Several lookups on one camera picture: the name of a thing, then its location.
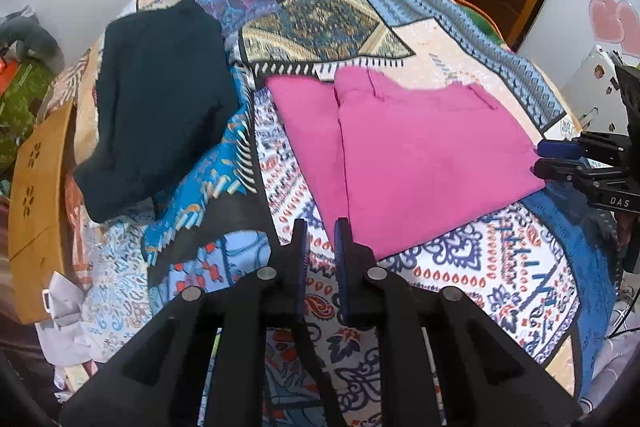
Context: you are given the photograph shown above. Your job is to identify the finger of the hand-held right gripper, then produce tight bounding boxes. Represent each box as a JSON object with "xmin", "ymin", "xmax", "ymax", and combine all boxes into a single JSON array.
[
  {"xmin": 533, "ymin": 159, "xmax": 592, "ymax": 182},
  {"xmin": 537, "ymin": 139, "xmax": 584, "ymax": 158}
]

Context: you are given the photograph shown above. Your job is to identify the white crumpled clothes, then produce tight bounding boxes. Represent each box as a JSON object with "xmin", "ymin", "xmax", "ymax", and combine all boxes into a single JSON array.
[{"xmin": 34, "ymin": 271, "xmax": 98, "ymax": 369}]

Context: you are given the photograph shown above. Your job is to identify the blue patchwork blanket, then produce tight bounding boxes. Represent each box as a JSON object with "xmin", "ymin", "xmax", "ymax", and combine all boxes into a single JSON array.
[{"xmin": 52, "ymin": 0, "xmax": 618, "ymax": 427}]

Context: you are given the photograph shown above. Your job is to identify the grey pillow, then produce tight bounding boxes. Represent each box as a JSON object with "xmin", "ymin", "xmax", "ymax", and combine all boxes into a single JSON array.
[{"xmin": 0, "ymin": 13, "xmax": 66, "ymax": 74}]

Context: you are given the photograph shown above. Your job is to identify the black pants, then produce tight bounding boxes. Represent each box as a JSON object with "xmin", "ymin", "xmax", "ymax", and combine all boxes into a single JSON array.
[{"xmin": 74, "ymin": 0, "xmax": 242, "ymax": 224}]

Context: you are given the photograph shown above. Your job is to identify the wooden lap desk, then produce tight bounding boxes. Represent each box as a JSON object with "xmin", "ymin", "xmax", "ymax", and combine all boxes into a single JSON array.
[{"xmin": 9, "ymin": 99, "xmax": 77, "ymax": 326}]

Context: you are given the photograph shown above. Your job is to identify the pink pants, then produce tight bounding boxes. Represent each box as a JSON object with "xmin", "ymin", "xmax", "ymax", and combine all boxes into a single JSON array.
[{"xmin": 267, "ymin": 67, "xmax": 547, "ymax": 261}]

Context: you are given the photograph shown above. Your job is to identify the orange box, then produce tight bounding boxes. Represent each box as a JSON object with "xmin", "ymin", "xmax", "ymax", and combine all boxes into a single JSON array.
[{"xmin": 0, "ymin": 56, "xmax": 22, "ymax": 95}]

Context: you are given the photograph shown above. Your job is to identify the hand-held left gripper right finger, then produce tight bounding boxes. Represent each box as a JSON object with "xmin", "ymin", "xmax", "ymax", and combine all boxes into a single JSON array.
[{"xmin": 335, "ymin": 217, "xmax": 584, "ymax": 427}]

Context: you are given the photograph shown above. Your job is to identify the white printed cloth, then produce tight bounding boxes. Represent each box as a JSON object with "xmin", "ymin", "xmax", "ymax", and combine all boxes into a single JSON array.
[{"xmin": 559, "ymin": 44, "xmax": 632, "ymax": 144}]

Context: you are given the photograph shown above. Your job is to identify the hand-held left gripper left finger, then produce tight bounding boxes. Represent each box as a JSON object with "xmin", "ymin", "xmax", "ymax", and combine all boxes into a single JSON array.
[{"xmin": 60, "ymin": 219, "xmax": 347, "ymax": 427}]

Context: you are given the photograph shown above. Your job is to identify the green patterned bag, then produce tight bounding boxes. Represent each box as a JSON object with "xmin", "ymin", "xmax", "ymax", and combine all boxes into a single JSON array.
[{"xmin": 0, "ymin": 62, "xmax": 57, "ymax": 180}]

